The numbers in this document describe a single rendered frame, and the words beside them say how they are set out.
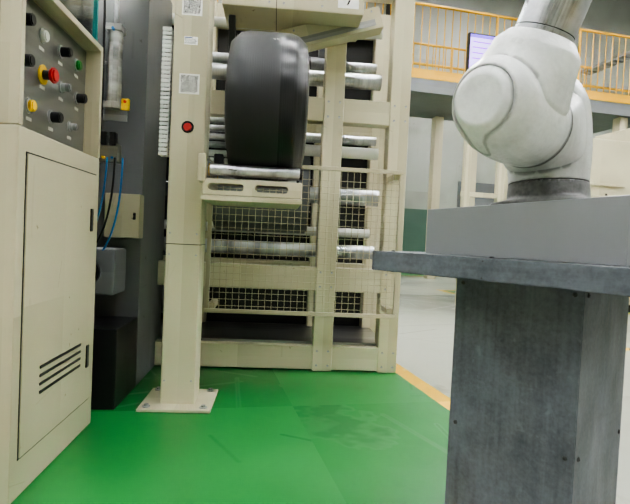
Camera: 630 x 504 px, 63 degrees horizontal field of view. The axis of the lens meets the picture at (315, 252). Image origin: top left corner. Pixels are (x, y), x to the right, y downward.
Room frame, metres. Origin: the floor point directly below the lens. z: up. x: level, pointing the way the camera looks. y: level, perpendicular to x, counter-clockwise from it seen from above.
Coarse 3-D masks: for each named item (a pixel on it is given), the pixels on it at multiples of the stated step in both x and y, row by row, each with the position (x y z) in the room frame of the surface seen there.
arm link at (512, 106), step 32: (544, 0) 0.84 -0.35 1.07; (576, 0) 0.83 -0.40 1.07; (512, 32) 0.86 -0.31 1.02; (544, 32) 0.83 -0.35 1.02; (576, 32) 0.86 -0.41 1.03; (480, 64) 0.84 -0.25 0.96; (512, 64) 0.81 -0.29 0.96; (544, 64) 0.82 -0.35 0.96; (576, 64) 0.85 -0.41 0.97; (480, 96) 0.83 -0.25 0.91; (512, 96) 0.80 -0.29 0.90; (544, 96) 0.82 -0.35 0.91; (480, 128) 0.84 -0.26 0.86; (512, 128) 0.82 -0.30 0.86; (544, 128) 0.85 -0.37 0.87; (512, 160) 0.91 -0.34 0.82; (544, 160) 0.95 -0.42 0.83
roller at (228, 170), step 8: (208, 168) 1.87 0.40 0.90; (216, 168) 1.87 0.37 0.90; (224, 168) 1.88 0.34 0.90; (232, 168) 1.88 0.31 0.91; (240, 168) 1.88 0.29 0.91; (248, 168) 1.88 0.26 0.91; (256, 168) 1.89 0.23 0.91; (264, 168) 1.89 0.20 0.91; (272, 168) 1.89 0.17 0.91; (280, 168) 1.90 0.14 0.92; (288, 168) 1.90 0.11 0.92; (296, 168) 1.91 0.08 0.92; (232, 176) 1.89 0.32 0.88; (240, 176) 1.89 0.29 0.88; (248, 176) 1.89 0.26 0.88; (256, 176) 1.89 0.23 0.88; (264, 176) 1.89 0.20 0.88; (272, 176) 1.89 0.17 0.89; (280, 176) 1.89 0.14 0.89; (288, 176) 1.90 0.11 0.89; (296, 176) 1.90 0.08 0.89
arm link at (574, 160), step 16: (576, 80) 1.01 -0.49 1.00; (576, 96) 0.98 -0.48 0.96; (576, 112) 0.96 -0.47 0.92; (576, 128) 0.95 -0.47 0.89; (592, 128) 1.02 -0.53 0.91; (576, 144) 0.96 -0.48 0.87; (592, 144) 1.02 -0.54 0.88; (560, 160) 0.97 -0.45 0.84; (576, 160) 0.98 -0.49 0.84; (512, 176) 1.05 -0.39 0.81; (528, 176) 1.01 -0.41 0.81; (544, 176) 0.99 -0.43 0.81; (560, 176) 0.98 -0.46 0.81; (576, 176) 0.99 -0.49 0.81
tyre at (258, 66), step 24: (240, 48) 1.81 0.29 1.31; (264, 48) 1.81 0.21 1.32; (288, 48) 1.82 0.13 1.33; (240, 72) 1.77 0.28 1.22; (264, 72) 1.77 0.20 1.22; (288, 72) 1.78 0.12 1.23; (240, 96) 1.77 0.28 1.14; (264, 96) 1.77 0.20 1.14; (288, 96) 1.78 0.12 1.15; (240, 120) 1.79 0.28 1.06; (264, 120) 1.79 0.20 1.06; (288, 120) 1.79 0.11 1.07; (240, 144) 1.83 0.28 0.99; (264, 144) 1.83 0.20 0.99; (288, 144) 1.84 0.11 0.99
